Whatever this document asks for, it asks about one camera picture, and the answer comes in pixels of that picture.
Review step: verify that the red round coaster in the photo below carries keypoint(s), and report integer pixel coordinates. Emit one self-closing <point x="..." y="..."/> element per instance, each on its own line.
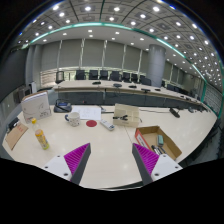
<point x="91" y="123"/>

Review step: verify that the long curved conference desk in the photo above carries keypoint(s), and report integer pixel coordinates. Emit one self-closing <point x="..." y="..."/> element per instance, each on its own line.
<point x="88" y="92"/>

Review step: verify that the brown flat cardboard piece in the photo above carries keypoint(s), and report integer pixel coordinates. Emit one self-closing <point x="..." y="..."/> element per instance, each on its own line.
<point x="15" y="134"/>

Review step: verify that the black device on table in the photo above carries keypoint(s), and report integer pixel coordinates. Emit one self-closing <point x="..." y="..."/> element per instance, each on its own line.
<point x="174" y="113"/>

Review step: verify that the black scissors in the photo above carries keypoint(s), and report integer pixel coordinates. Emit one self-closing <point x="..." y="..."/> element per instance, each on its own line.
<point x="125" y="117"/>

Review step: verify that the grey round pillar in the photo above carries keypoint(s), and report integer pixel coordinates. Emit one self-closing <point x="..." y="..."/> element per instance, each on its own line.
<point x="156" y="64"/>

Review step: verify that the teal item in box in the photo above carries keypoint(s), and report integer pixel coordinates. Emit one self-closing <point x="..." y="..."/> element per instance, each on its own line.
<point x="160" y="140"/>

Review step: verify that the beige cardboard box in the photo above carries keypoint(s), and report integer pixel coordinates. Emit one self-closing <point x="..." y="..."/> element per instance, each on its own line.
<point x="131" y="111"/>

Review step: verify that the black marker in box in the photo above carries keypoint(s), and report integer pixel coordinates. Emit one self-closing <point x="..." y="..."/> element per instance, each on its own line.
<point x="155" y="150"/>

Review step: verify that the white remote control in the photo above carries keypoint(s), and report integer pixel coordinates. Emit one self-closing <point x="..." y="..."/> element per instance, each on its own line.
<point x="107" y="125"/>

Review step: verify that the white patterned mug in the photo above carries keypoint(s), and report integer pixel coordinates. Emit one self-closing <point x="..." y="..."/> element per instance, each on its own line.
<point x="73" y="119"/>

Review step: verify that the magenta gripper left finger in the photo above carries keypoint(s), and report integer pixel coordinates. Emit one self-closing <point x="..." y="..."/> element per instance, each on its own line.
<point x="70" y="166"/>

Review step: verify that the open brown cardboard box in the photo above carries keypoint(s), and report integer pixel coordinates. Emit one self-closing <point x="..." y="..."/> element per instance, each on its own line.
<point x="154" y="137"/>

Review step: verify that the black desk telephone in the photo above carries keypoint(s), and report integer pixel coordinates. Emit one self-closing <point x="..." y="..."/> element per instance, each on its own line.
<point x="62" y="106"/>

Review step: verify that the white paper sheet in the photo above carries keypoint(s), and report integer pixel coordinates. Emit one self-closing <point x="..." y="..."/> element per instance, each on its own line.
<point x="88" y="112"/>

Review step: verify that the yellow drink bottle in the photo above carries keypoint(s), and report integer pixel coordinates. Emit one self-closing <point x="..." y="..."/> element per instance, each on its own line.
<point x="39" y="134"/>

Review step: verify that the white carton box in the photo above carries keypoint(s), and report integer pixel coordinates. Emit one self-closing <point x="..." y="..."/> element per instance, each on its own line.
<point x="36" y="106"/>

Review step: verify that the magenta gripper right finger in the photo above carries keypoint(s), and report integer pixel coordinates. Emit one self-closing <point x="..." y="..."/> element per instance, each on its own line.
<point x="151" y="166"/>

